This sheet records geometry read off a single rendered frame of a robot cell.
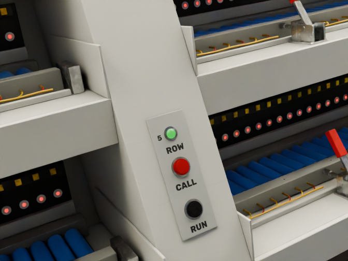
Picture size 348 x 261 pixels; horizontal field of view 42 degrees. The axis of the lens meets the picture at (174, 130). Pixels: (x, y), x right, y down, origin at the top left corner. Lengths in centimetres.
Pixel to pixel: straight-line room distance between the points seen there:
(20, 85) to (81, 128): 9
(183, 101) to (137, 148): 7
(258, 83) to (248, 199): 14
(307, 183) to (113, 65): 31
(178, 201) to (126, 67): 14
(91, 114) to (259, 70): 20
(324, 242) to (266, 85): 19
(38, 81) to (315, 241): 35
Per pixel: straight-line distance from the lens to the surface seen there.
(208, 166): 46
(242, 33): 59
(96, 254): 50
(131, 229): 48
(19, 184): 56
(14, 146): 41
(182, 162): 44
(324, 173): 63
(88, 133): 43
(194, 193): 45
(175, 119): 44
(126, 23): 45
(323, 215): 57
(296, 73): 55
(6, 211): 57
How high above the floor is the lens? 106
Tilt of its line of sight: 1 degrees down
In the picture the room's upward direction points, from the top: 17 degrees counter-clockwise
